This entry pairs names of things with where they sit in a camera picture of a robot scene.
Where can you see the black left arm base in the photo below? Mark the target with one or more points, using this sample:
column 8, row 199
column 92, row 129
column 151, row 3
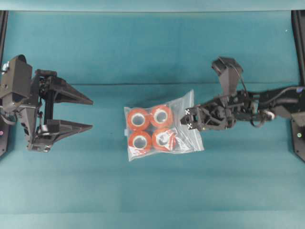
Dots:
column 4, row 128

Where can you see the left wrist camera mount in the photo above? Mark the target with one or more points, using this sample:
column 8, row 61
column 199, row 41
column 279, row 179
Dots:
column 15, row 83

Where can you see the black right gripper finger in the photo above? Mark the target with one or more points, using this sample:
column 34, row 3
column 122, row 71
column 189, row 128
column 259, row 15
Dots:
column 189, row 124
column 192, row 113

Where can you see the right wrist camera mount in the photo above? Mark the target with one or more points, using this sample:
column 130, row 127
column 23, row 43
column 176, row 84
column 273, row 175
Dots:
column 229, row 72

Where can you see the clear zip bag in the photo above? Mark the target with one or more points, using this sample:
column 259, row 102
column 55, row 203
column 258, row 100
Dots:
column 187, row 141

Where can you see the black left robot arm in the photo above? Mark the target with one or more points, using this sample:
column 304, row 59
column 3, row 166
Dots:
column 18, row 115

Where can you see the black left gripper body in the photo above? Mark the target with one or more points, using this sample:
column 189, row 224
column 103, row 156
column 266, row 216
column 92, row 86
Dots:
column 39, row 108

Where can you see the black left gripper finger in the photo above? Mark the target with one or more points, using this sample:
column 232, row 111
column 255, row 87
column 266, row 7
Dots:
column 63, row 92
column 56, row 130

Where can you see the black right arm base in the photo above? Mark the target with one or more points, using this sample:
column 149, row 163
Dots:
column 298, row 25

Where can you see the orange tape roll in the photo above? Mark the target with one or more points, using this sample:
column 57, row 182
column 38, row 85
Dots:
column 139, row 142
column 162, row 116
column 138, row 119
column 164, row 139

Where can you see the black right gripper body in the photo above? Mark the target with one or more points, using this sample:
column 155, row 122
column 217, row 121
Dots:
column 224, row 111

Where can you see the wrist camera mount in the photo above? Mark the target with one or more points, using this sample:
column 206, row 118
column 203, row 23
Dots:
column 15, row 83
column 229, row 72

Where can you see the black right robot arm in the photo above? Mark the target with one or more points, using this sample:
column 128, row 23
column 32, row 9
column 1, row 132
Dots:
column 257, row 108

